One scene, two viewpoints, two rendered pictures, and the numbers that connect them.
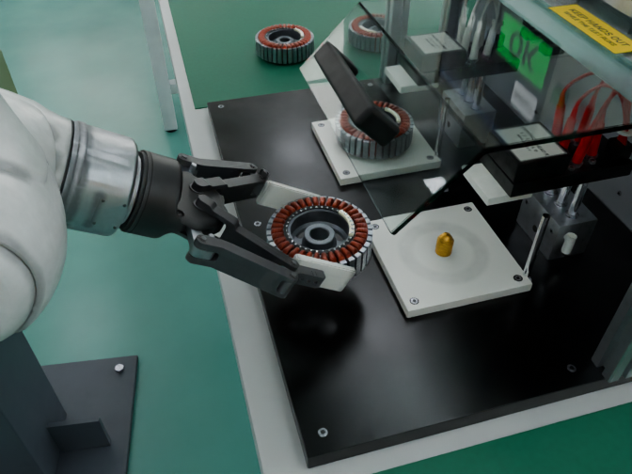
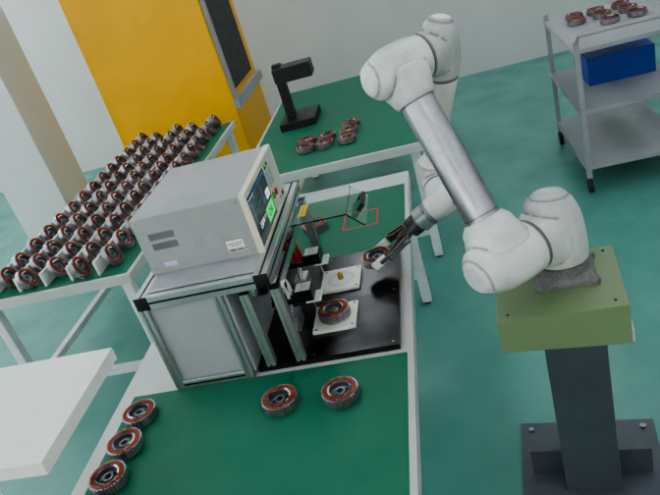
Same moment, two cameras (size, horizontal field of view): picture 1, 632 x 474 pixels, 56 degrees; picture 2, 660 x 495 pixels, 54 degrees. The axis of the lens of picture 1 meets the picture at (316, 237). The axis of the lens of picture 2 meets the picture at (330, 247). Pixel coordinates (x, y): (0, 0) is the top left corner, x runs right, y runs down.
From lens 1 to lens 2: 2.63 m
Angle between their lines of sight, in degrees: 105
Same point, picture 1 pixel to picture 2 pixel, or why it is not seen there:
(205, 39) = (388, 415)
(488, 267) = (332, 274)
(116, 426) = (531, 479)
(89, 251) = not seen: outside the picture
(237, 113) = (386, 336)
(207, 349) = not seen: outside the picture
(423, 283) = (353, 270)
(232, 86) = (383, 366)
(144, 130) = not seen: outside the picture
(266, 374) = (404, 261)
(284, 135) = (369, 323)
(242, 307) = (407, 275)
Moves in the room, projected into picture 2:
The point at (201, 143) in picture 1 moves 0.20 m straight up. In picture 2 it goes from (408, 331) to (393, 280)
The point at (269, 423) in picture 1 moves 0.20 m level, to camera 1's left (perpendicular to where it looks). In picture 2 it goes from (407, 253) to (457, 251)
